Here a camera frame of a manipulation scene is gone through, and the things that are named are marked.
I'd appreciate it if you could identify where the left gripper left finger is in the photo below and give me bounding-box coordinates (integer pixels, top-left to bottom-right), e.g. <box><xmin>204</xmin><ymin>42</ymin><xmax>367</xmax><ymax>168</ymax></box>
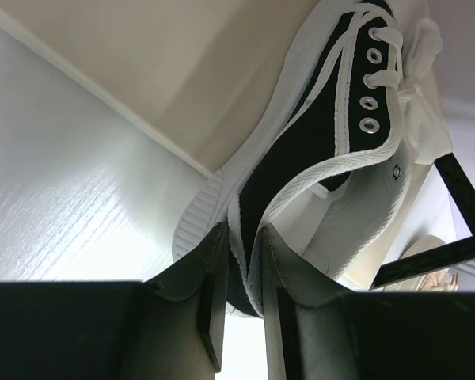
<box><xmin>0</xmin><ymin>222</ymin><xmax>228</xmax><ymax>379</ymax></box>

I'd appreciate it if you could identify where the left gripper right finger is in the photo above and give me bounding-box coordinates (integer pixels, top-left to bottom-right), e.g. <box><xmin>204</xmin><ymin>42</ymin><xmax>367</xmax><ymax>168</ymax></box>
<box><xmin>260</xmin><ymin>227</ymin><xmax>475</xmax><ymax>379</ymax></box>

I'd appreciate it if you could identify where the beige black-framed shoe shelf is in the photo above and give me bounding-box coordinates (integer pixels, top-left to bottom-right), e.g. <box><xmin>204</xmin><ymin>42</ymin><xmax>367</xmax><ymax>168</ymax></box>
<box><xmin>0</xmin><ymin>0</ymin><xmax>475</xmax><ymax>294</ymax></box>

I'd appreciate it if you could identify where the beige sneaker left one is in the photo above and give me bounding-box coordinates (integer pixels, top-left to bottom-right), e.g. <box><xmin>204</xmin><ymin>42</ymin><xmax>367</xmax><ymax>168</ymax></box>
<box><xmin>372</xmin><ymin>235</ymin><xmax>472</xmax><ymax>292</ymax></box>

